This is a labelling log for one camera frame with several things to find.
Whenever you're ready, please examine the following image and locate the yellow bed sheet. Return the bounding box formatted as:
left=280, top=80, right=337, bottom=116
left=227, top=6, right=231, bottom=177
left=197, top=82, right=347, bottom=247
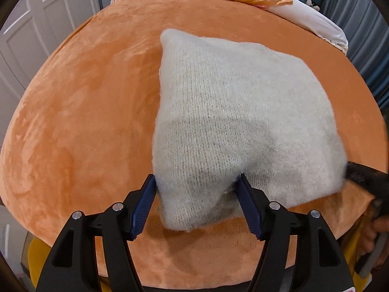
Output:
left=26, top=216, right=376, bottom=292

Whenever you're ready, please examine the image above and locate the white knit sweater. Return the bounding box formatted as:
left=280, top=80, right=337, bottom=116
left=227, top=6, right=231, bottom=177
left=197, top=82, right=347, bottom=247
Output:
left=152, top=29, right=349, bottom=232

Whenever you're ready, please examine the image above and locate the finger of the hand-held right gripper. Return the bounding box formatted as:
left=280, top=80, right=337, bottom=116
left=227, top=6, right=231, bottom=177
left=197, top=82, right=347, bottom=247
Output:
left=346, top=161, right=389, bottom=203

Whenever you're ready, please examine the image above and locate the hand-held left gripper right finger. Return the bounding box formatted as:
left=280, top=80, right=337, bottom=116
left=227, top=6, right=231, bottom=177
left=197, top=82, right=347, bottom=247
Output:
left=236, top=173, right=357, bottom=292

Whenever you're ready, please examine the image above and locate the grey blue curtain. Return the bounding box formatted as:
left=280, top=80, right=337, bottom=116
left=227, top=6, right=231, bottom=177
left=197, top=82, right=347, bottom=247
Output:
left=321, top=0, right=389, bottom=111

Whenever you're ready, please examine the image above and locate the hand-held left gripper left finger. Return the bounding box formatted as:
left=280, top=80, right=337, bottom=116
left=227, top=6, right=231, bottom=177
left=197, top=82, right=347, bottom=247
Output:
left=36, top=174, right=157, bottom=292

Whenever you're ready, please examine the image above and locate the person's right hand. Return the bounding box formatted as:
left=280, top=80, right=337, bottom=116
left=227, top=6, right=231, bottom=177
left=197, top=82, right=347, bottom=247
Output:
left=362, top=216, right=389, bottom=269

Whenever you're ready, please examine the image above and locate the orange plush bed blanket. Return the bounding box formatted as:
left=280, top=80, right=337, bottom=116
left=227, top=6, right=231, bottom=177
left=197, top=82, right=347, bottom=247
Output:
left=0, top=0, right=389, bottom=280

